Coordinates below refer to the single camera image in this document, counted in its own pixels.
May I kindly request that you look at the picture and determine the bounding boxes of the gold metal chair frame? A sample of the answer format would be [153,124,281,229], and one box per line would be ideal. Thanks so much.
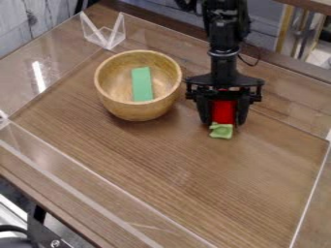
[273,0,331,61]

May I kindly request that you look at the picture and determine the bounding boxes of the clear acrylic stand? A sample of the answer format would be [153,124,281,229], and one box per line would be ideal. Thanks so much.
[78,12,125,50]

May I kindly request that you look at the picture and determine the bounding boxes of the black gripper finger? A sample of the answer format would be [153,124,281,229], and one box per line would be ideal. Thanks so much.
[196,96,212,125]
[236,96,251,126]

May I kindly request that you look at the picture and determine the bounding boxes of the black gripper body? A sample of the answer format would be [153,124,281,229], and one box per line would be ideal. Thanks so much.
[185,74,265,104]

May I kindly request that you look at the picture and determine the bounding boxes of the red plush strawberry green leaves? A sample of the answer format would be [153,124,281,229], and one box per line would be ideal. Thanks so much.
[208,98,239,140]

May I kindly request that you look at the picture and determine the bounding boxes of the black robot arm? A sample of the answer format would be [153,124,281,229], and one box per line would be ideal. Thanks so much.
[185,0,265,127]

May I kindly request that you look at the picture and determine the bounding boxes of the green rectangular block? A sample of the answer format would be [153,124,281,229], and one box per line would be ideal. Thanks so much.
[130,67,153,102]

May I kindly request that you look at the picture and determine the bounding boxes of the wooden bowl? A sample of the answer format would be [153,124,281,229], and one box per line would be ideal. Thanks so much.
[94,49,183,121]

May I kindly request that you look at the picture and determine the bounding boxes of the black table leg bracket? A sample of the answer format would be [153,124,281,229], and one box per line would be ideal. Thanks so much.
[26,205,73,248]

